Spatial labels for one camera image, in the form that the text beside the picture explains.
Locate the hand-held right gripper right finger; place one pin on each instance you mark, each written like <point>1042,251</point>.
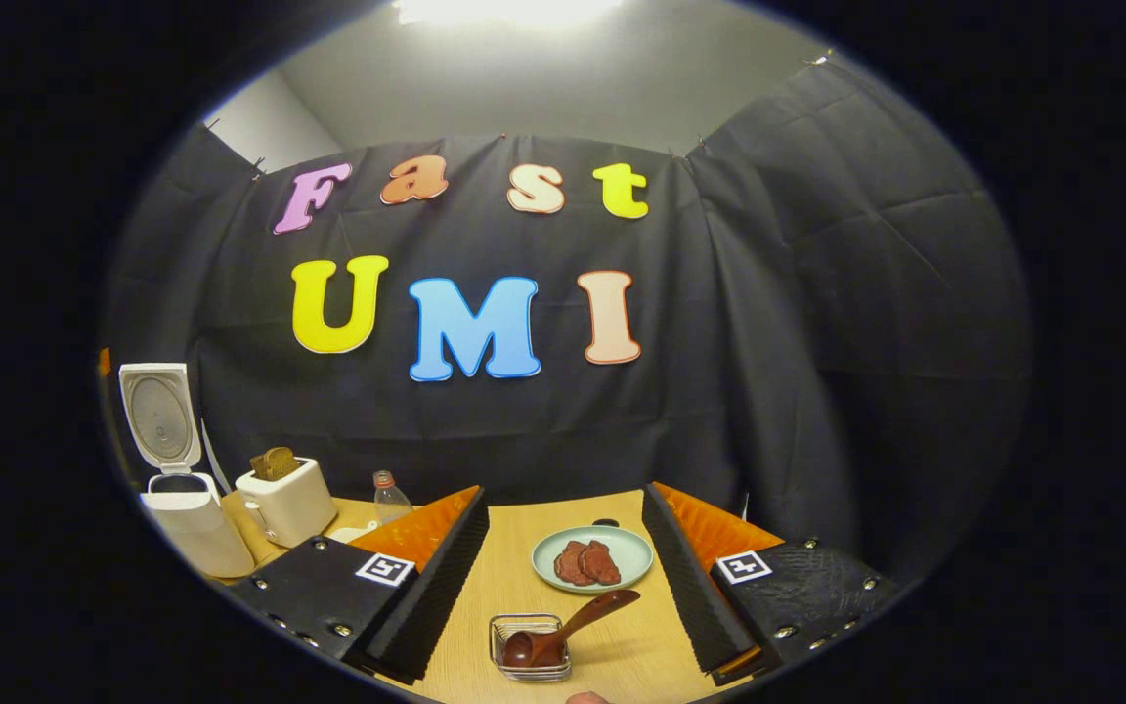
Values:
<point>695,596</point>

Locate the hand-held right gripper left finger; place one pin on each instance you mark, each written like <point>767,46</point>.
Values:
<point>436,587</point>

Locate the brown wooden spoon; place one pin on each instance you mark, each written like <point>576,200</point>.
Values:
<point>583,621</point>

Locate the white rice cooker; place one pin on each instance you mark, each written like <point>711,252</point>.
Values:
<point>196,528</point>

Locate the pale green plate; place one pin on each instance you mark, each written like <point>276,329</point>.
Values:
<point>633,548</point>

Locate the clear plastic water bottle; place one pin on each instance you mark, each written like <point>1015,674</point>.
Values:
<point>390,504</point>

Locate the brown meat slice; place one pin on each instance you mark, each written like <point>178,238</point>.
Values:
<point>569,565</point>
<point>604,563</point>

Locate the white divided bean dish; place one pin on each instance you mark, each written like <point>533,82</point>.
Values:
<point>348,534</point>

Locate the cream toaster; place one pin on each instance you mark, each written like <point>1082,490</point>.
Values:
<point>294,508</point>

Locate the brown bread slice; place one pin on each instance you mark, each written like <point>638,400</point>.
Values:
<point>285,462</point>
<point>262,469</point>

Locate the large ceiling light panel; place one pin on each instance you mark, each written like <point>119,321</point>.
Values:
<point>504,8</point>

